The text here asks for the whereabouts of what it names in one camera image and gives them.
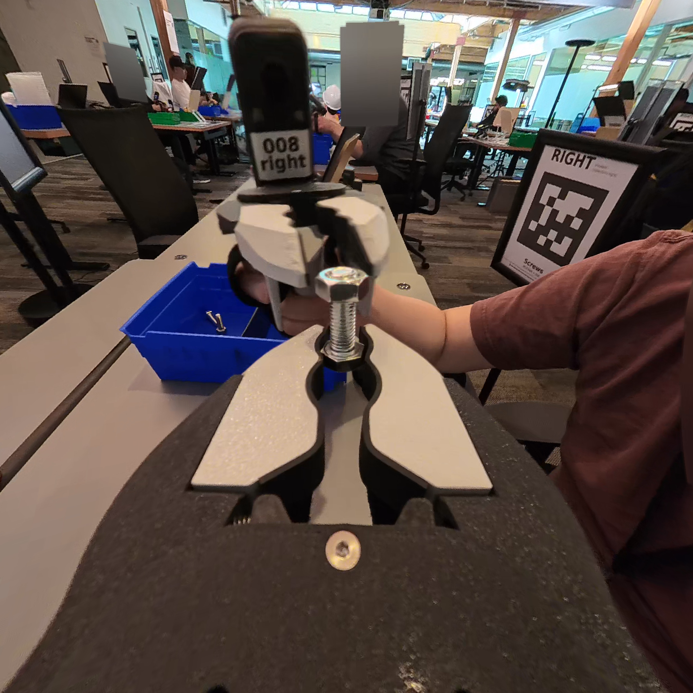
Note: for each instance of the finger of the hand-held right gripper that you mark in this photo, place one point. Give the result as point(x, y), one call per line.
point(270, 243)
point(362, 227)

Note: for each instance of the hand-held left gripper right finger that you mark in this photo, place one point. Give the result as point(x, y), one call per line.
point(427, 422)

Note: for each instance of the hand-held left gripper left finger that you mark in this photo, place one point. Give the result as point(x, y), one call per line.
point(265, 422)

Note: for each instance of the silver hex nut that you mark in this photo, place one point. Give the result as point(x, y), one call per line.
point(333, 354)

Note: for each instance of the blue plastic bin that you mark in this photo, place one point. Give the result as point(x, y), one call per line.
point(322, 149)
point(184, 357)
point(32, 116)

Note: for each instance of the person's right forearm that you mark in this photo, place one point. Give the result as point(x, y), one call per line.
point(411, 325)

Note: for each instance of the person's right hand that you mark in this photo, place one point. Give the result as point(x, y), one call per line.
point(300, 317)

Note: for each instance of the wooden document stand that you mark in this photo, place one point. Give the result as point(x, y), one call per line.
point(341, 157)

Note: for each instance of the black office chair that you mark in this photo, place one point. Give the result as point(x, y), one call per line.
point(135, 173)
point(438, 151)

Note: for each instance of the green plastic bin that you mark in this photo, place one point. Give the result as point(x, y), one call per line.
point(162, 118)
point(524, 139)

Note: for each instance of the grey trash bin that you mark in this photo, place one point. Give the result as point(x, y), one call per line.
point(503, 195)

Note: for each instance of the black framed marker sign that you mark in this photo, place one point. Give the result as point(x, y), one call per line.
point(568, 216)

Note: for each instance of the white foam block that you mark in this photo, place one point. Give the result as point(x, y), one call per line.
point(27, 89)

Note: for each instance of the black floor lamp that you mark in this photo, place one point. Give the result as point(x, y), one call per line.
point(578, 44)

